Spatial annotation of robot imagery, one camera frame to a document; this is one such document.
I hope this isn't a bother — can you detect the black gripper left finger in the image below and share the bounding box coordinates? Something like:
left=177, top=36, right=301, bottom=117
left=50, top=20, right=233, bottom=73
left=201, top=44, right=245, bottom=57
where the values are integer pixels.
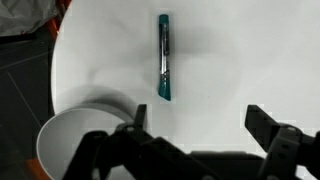
left=62, top=103, right=215, bottom=180

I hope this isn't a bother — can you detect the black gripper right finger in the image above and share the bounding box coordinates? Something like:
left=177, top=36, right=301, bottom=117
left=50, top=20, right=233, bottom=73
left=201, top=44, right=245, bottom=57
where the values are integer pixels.
left=244, top=104, right=320, bottom=180

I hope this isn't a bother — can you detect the teal marker pen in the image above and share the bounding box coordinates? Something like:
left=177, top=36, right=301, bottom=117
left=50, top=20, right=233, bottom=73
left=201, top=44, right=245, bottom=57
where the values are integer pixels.
left=157, top=13, right=173, bottom=102

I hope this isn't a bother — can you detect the grey bowl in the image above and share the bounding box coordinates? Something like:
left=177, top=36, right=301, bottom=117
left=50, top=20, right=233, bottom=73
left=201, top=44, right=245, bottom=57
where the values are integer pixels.
left=35, top=102, right=141, bottom=180

